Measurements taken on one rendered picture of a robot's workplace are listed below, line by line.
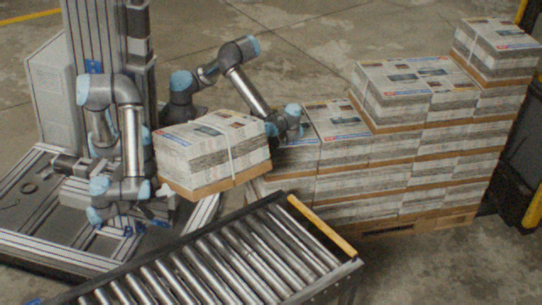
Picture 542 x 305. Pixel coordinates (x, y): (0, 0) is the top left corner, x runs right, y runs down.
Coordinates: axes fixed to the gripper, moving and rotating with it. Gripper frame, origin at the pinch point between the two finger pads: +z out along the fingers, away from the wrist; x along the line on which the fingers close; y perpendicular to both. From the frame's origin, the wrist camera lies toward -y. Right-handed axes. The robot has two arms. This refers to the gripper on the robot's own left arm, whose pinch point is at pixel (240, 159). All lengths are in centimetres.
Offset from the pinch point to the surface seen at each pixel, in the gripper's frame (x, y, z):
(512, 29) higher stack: 33, 23, -164
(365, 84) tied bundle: -6, 9, -88
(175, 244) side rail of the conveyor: 7.4, -20.0, 42.5
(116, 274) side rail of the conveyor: 8, -20, 69
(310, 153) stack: -9, -17, -48
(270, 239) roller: 25.6, -27.5, 8.2
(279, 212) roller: 15.9, -23.6, -5.1
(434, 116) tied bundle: 21, -12, -110
